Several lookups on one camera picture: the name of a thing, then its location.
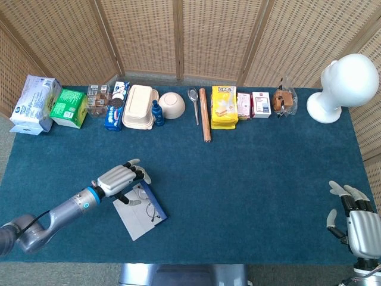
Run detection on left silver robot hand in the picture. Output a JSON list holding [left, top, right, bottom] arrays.
[[94, 158, 152, 207]]

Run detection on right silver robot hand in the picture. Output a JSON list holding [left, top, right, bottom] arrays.
[[326, 180, 381, 260]]

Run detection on eyeglasses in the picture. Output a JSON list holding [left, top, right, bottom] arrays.
[[137, 187, 163, 223]]

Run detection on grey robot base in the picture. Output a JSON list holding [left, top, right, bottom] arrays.
[[118, 263, 249, 286]]

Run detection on blue Oreo box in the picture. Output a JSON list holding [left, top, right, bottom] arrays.
[[103, 98, 125, 132]]

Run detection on beige lidded lunch container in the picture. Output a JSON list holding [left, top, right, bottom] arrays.
[[121, 84, 160, 130]]

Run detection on blue spray bottle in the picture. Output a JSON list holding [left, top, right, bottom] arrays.
[[151, 100, 165, 127]]

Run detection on clear plastic snack box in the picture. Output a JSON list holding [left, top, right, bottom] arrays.
[[86, 84, 111, 117]]

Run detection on green tissue pack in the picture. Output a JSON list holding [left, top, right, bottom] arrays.
[[49, 88, 89, 129]]

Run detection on white blue Oreo packet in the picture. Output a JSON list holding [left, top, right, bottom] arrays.
[[111, 81, 131, 102]]

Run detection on beige upturned bowl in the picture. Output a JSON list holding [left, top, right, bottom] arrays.
[[158, 92, 186, 120]]

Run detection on wooden rolling pin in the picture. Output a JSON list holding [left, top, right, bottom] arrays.
[[199, 88, 212, 144]]

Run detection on white blue tissue pack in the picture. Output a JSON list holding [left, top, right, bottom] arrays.
[[9, 74, 63, 136]]

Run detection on metal spoon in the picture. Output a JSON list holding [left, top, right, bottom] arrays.
[[187, 87, 200, 126]]

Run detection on blue felt table cloth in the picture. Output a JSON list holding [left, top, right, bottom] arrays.
[[0, 85, 373, 266]]

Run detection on yellow biscuit bag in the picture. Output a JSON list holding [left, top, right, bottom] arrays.
[[211, 85, 239, 130]]

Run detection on small pink box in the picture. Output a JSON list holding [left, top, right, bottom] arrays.
[[236, 92, 253, 121]]

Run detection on clear bag of pastries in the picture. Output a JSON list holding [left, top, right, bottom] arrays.
[[273, 74, 298, 119]]

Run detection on white foam mannequin head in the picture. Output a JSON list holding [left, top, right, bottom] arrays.
[[306, 53, 380, 124]]

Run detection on white red box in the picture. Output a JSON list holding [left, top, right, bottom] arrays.
[[251, 91, 272, 119]]

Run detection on wicker folding screen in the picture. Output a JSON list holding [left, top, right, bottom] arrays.
[[0, 0, 381, 191]]

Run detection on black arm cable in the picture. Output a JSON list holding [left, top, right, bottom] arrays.
[[22, 210, 51, 236]]

